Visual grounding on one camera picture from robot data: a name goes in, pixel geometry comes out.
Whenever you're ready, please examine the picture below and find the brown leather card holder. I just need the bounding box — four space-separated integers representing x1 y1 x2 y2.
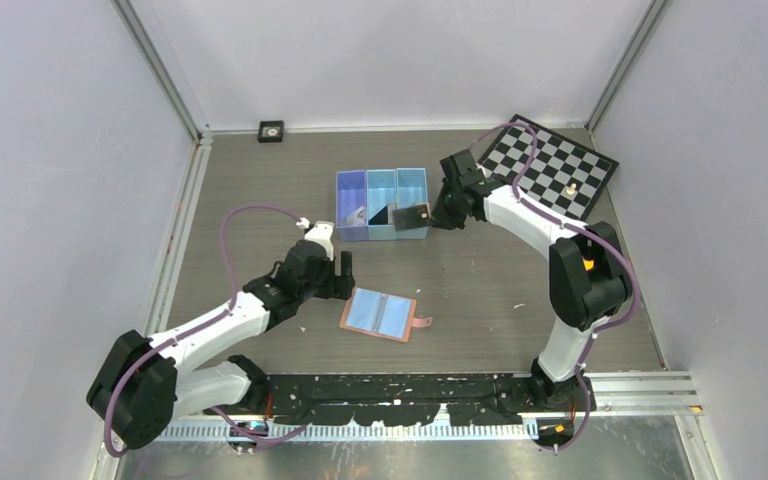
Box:
339 288 433 343

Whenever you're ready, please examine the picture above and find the black credit card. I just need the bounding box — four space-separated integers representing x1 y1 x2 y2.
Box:
393 203 431 232

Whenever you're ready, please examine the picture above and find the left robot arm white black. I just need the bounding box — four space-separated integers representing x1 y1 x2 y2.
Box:
86 240 356 457

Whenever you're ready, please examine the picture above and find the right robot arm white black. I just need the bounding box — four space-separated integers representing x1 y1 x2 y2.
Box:
431 150 637 411

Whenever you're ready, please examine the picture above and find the silver card purple bin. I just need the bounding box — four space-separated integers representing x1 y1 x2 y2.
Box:
343 206 366 228

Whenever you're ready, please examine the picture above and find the black card middle bin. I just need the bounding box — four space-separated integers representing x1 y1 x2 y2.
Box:
368 205 391 226

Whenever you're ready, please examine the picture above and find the right light blue bin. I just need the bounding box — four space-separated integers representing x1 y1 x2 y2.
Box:
396 167 429 240

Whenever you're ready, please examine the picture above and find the light blue bin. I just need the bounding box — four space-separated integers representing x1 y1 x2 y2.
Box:
396 167 429 240
366 169 397 241

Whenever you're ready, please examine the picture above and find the middle light blue bin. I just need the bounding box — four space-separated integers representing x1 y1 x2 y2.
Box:
366 169 397 241

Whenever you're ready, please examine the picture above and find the purple plastic bin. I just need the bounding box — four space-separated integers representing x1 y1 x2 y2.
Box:
335 170 368 242

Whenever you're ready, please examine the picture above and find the black white chessboard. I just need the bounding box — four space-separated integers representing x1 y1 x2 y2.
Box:
478 114 619 221

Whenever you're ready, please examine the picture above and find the small black square device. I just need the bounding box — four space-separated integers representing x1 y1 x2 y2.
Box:
257 120 285 143

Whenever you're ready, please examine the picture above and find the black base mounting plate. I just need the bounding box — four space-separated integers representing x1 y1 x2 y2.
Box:
201 372 597 429

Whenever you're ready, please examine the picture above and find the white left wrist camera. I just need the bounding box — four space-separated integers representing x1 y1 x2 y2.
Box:
296 217 335 261

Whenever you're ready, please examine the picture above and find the aluminium rail frame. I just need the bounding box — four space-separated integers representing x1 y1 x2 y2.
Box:
115 371 703 450

